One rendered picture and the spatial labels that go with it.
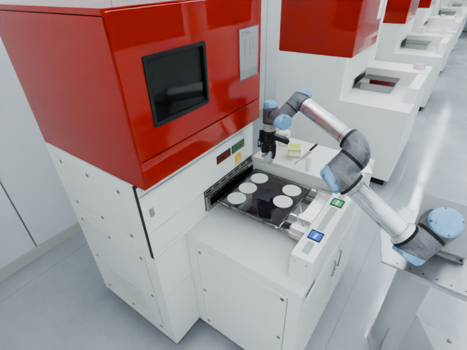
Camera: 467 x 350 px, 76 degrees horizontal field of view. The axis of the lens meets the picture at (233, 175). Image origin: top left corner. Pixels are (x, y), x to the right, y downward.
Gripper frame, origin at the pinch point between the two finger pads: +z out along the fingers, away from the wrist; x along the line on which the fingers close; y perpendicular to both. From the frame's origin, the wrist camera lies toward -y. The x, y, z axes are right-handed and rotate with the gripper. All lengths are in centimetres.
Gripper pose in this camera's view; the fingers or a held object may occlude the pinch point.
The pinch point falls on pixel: (271, 161)
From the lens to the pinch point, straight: 170.3
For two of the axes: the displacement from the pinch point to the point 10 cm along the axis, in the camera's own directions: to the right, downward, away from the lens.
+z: 0.2, 8.3, 5.6
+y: -9.6, 1.7, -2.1
